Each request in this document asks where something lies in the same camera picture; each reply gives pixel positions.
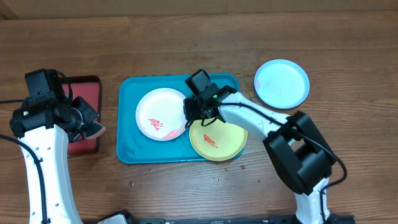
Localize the dark green sponge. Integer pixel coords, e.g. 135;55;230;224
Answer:
83;121;106;139

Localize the green rimmed plate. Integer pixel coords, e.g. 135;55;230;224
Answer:
189;120;248;161

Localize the white plate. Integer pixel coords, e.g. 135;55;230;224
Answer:
136;88;187;141

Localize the light blue plate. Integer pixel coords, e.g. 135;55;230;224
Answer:
254;59;310;110

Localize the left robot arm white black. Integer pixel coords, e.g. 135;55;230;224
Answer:
1;68;99;223

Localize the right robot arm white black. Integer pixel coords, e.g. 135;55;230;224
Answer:
183;69;348;223

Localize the black tray with red liquid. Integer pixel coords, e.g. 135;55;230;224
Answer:
68;75;102;155

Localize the teal plastic tray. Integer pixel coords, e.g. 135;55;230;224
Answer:
116;73;246;165

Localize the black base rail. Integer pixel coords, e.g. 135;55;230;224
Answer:
96;210;356;224

